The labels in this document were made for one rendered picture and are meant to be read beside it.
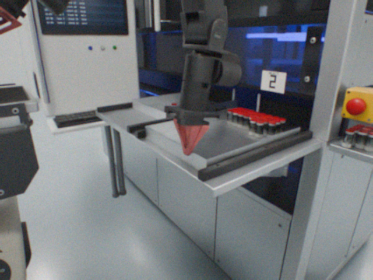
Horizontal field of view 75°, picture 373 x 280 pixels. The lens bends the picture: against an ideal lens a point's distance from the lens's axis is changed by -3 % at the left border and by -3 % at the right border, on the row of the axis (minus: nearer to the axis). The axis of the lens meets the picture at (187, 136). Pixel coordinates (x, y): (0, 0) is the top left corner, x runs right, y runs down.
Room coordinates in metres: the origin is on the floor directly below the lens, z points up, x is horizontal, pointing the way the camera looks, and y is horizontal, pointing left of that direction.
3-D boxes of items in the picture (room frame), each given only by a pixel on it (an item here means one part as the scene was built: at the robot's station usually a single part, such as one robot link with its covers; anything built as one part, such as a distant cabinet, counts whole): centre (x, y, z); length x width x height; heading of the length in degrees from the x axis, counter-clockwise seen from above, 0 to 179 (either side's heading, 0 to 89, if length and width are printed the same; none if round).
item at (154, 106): (1.00, 0.01, 0.90); 0.34 x 0.26 x 0.04; 126
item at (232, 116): (0.72, -0.19, 0.90); 0.18 x 0.02 x 0.05; 36
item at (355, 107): (0.56, -0.40, 0.99); 0.04 x 0.04 x 0.04; 36
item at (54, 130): (1.17, 0.43, 0.79); 0.45 x 0.28 x 0.03; 124
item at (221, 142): (0.65, -0.10, 0.90); 0.34 x 0.26 x 0.04; 126
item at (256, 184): (1.47, 0.24, 0.73); 1.98 x 0.01 x 0.25; 36
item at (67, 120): (1.12, 0.40, 0.82); 0.40 x 0.14 x 0.02; 124
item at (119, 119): (0.82, -0.04, 0.87); 0.70 x 0.48 x 0.02; 36
